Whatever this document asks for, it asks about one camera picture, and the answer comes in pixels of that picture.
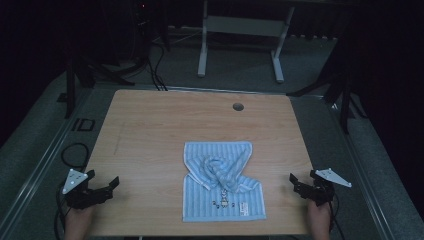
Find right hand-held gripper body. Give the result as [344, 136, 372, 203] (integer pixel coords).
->
[294, 167, 353, 207]

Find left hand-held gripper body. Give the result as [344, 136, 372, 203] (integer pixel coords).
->
[61, 168, 114, 211]

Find blue striped towel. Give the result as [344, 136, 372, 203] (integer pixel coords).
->
[181, 141, 268, 223]

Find person's left hand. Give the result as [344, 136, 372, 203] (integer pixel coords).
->
[64, 206, 95, 240]

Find person's right hand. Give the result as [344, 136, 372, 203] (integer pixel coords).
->
[306, 199, 332, 240]

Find black metal stand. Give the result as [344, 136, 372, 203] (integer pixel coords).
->
[56, 49, 136, 120]
[288, 49, 368, 135]

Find dark equipment rack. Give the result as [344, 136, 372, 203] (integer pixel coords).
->
[128, 0, 172, 69]

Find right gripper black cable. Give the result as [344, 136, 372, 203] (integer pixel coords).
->
[327, 192, 346, 240]

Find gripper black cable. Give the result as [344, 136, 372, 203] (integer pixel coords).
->
[327, 192, 346, 240]
[53, 142, 91, 240]

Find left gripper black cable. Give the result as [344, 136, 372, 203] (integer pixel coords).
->
[53, 142, 91, 240]

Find metal floor rail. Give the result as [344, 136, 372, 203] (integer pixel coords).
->
[0, 87, 93, 234]
[328, 98, 399, 240]

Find black floor cables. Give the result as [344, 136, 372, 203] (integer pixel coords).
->
[145, 42, 170, 92]

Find white metal table frame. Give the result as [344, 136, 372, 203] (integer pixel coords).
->
[197, 0, 296, 84]

